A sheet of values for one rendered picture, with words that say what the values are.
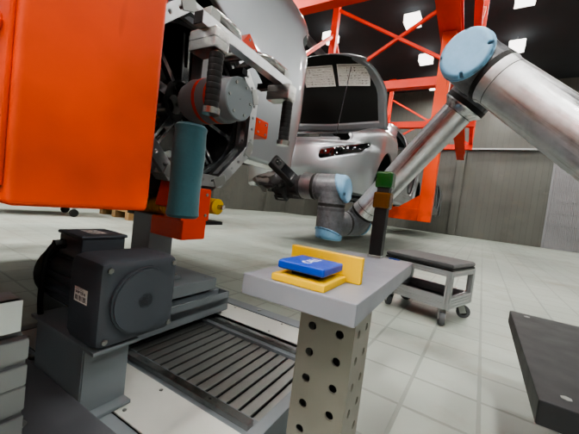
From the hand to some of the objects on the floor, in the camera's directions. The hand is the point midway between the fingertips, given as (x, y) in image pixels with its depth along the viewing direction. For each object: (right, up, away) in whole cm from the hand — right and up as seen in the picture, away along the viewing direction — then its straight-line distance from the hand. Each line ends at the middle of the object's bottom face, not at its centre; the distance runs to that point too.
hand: (255, 177), depth 115 cm
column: (+17, -69, -57) cm, 92 cm away
